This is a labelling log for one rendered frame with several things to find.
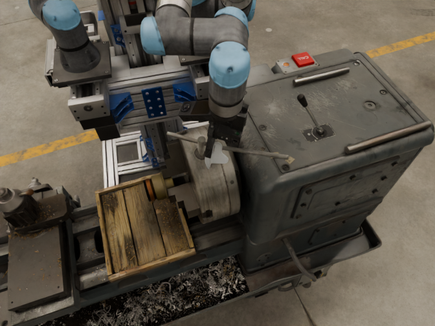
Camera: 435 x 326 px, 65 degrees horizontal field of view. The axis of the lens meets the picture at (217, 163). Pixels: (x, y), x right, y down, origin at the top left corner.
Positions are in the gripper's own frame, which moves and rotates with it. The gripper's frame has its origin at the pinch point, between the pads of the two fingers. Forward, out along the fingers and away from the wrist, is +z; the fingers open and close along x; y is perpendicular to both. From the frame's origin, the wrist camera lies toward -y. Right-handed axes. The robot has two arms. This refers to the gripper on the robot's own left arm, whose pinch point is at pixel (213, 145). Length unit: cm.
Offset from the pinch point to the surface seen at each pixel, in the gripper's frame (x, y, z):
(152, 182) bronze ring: -8.7, -17.0, 18.2
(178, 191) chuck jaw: -9.0, -8.4, 19.1
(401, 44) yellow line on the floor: 240, 122, 154
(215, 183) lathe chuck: -6.9, 2.8, 9.5
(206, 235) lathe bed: -14.8, 3.1, 41.3
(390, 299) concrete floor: -1, 109, 120
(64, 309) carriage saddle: -51, -32, 35
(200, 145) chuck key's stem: -1.2, -3.3, 0.0
